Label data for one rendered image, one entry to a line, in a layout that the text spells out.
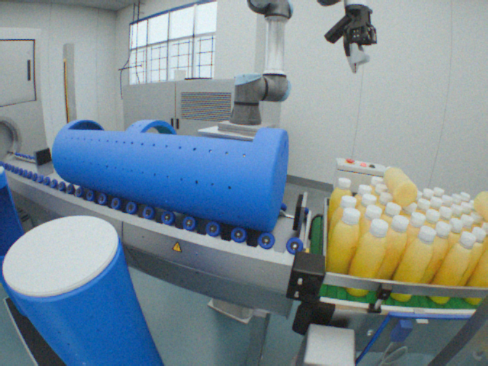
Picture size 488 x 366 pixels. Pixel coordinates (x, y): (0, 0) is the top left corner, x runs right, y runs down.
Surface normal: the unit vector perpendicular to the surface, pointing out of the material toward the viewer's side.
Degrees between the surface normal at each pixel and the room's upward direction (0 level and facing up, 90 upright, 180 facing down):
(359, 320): 90
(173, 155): 59
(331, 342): 0
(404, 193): 91
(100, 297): 90
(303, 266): 0
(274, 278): 70
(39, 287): 0
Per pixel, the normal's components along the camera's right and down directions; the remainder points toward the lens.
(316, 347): 0.04, -0.93
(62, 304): 0.58, 0.33
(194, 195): -0.31, 0.44
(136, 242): -0.27, 0.01
